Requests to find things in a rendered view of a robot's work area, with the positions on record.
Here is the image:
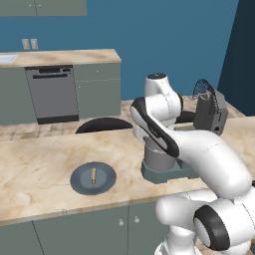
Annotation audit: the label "grey mixer bowl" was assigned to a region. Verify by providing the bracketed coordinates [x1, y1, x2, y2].
[143, 136, 177, 172]

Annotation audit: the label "teal stand mixer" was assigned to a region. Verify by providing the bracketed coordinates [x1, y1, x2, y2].
[140, 123, 202, 185]

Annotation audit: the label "green base cupboard run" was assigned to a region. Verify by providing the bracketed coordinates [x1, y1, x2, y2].
[0, 62, 123, 128]

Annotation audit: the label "grey-blue round plate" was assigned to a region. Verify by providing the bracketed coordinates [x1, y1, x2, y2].
[69, 161, 118, 196]

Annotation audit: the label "grey dishwasher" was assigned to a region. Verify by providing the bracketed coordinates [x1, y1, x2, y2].
[24, 64, 81, 126]

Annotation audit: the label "dark grey box appliance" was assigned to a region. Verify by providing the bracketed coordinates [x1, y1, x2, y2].
[193, 89, 229, 136]

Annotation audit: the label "narrow green cupboard door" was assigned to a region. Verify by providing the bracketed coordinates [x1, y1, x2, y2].
[127, 200, 170, 255]

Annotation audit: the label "wide green cupboard door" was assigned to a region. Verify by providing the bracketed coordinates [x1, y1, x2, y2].
[32, 205, 130, 255]

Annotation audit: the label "white sink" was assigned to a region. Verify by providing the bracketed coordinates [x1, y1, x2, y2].
[0, 54, 19, 65]

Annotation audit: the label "green cupboard door without knob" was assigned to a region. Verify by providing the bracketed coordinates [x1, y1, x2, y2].
[0, 220, 45, 255]

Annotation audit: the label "black wire stand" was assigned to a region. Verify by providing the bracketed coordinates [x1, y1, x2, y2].
[192, 78, 221, 116]

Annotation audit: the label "green wall cupboards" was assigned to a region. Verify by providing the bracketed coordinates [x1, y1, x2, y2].
[0, 0, 89, 18]

